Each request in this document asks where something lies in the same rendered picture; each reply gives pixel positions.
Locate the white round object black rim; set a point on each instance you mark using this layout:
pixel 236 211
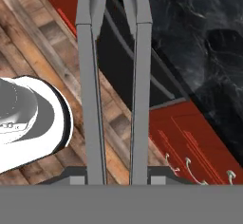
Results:
pixel 47 129

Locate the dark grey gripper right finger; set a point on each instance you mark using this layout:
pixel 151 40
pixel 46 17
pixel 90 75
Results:
pixel 159 172

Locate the grey metal tongs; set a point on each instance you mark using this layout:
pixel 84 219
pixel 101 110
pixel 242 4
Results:
pixel 90 107

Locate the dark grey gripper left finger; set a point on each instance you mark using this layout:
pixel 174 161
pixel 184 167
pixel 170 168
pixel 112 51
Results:
pixel 74 172

